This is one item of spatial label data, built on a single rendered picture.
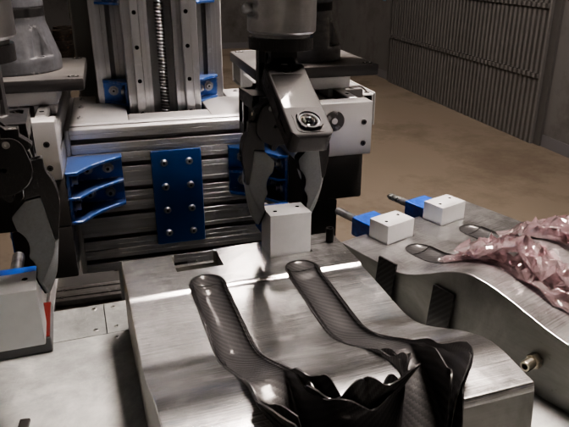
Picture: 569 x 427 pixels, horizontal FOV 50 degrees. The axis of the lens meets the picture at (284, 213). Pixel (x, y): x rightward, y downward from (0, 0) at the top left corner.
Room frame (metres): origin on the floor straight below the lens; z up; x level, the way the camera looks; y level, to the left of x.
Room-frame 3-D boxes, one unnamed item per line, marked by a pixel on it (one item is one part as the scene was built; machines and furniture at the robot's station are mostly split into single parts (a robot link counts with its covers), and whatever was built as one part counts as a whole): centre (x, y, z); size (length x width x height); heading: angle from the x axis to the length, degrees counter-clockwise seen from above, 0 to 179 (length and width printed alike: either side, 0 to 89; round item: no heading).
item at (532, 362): (0.51, -0.24, 0.84); 0.02 x 0.01 x 0.02; 126
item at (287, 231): (0.71, 0.01, 0.91); 0.13 x 0.05 x 0.05; 19
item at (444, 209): (0.88, -0.21, 0.86); 0.13 x 0.05 x 0.05; 36
